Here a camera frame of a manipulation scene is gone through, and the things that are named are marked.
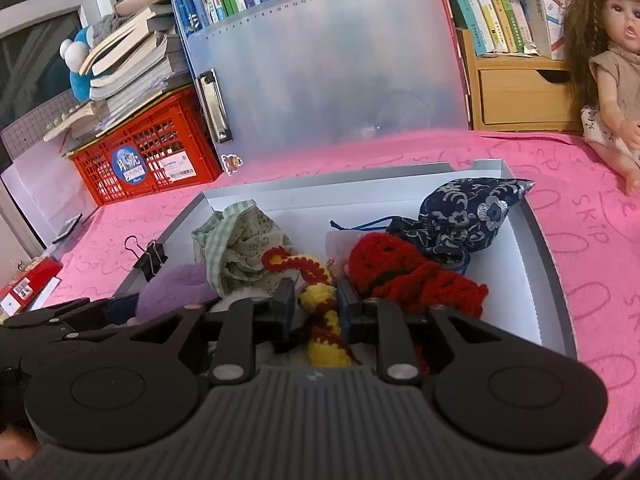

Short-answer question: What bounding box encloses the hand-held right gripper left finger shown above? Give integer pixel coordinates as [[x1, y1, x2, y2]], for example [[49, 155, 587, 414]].
[[131, 277, 298, 386]]

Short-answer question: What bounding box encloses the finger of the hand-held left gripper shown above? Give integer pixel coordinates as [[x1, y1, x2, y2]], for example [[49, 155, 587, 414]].
[[0, 294, 142, 333]]

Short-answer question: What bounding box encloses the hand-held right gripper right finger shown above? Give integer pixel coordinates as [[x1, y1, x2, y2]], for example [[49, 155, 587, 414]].
[[336, 279, 518, 386]]

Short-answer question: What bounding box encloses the yellow and red crochet piece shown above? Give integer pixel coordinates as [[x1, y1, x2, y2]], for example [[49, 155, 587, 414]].
[[261, 246, 361, 367]]

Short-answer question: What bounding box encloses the sheer pink bow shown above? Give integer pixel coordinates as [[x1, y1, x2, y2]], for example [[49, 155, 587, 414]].
[[325, 230, 362, 281]]

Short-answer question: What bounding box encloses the green checked cloth pouch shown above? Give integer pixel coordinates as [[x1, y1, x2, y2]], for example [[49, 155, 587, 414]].
[[191, 200, 296, 296]]

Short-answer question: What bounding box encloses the grey cardboard box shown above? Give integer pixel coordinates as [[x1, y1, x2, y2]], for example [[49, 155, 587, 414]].
[[111, 159, 580, 368]]

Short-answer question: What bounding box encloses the purple fluffy pom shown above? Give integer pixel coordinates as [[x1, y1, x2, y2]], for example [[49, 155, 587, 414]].
[[136, 264, 221, 323]]

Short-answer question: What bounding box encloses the navy floral drawstring pouch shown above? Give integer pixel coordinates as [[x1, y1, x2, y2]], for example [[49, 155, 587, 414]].
[[330, 177, 536, 276]]

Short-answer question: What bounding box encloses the red small box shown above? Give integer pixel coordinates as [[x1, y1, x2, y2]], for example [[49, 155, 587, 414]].
[[0, 255, 65, 318]]

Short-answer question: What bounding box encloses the black keypad device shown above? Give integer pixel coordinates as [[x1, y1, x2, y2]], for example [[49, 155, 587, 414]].
[[51, 213, 84, 244]]

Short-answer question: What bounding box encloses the black binder clip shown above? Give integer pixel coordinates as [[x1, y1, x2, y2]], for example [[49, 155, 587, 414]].
[[124, 236, 168, 281]]

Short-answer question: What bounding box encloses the white board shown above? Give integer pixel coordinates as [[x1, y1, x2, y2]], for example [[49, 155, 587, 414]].
[[0, 150, 98, 246]]

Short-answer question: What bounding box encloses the red plastic crate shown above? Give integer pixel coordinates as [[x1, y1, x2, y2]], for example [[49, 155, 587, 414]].
[[64, 85, 223, 206]]

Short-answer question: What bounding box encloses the grey grid board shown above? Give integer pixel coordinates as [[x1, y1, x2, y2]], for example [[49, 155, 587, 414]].
[[0, 87, 83, 161]]

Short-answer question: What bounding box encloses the blue plush with big eyes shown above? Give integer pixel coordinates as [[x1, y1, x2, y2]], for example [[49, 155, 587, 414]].
[[59, 24, 118, 103]]

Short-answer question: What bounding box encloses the translucent clipboard folder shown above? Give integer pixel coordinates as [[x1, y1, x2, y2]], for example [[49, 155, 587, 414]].
[[180, 0, 473, 158]]

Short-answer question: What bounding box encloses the pink bunny print towel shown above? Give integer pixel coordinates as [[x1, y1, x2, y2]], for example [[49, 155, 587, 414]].
[[40, 127, 640, 466]]

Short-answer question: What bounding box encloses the stack of worn books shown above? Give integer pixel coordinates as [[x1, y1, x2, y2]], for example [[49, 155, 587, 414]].
[[42, 5, 193, 143]]

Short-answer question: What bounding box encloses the wooden drawer organizer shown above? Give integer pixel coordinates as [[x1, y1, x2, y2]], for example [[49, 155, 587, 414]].
[[456, 27, 586, 133]]

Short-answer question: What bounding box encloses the row of upright books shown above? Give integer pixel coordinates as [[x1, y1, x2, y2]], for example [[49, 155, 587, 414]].
[[170, 0, 566, 56]]

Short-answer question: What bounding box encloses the white printed box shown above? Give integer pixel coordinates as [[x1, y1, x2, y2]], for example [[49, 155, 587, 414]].
[[524, 0, 573, 61]]

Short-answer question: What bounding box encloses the brown-haired baby doll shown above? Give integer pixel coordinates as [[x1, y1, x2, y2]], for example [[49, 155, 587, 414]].
[[562, 0, 640, 196]]

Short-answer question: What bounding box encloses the wooden bead string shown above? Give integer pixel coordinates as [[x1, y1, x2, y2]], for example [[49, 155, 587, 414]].
[[44, 110, 77, 133]]

